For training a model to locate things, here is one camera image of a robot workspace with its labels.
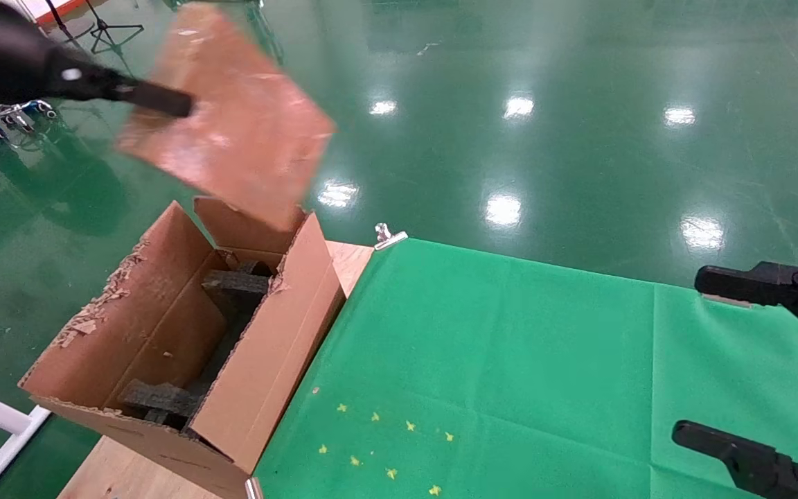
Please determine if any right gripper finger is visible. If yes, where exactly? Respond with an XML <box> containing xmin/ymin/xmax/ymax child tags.
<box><xmin>671</xmin><ymin>419</ymin><xmax>798</xmax><ymax>499</ymax></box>
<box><xmin>693</xmin><ymin>259</ymin><xmax>798</xmax><ymax>351</ymax></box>

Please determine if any brown board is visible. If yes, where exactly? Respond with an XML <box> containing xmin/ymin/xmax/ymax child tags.
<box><xmin>114</xmin><ymin>3</ymin><xmax>338</xmax><ymax>234</ymax></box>

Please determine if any large open cardboard carton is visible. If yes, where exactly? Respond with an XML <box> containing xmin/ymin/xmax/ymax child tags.
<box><xmin>17</xmin><ymin>196</ymin><xmax>346</xmax><ymax>499</ymax></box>

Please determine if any black tripod microphone stand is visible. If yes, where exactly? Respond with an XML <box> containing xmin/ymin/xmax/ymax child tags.
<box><xmin>85</xmin><ymin>0</ymin><xmax>145</xmax><ymax>55</ymax></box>

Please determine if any wheeled stool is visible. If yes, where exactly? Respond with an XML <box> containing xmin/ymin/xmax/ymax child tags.
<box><xmin>0</xmin><ymin>99</ymin><xmax>58</xmax><ymax>134</ymax></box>

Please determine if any black foam block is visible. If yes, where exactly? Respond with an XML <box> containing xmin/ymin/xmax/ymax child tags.
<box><xmin>118</xmin><ymin>378</ymin><xmax>204</xmax><ymax>428</ymax></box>
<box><xmin>201</xmin><ymin>259</ymin><xmax>273</xmax><ymax>314</ymax></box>

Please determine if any green table cloth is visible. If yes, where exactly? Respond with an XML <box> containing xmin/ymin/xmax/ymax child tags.
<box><xmin>251</xmin><ymin>237</ymin><xmax>798</xmax><ymax>499</ymax></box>

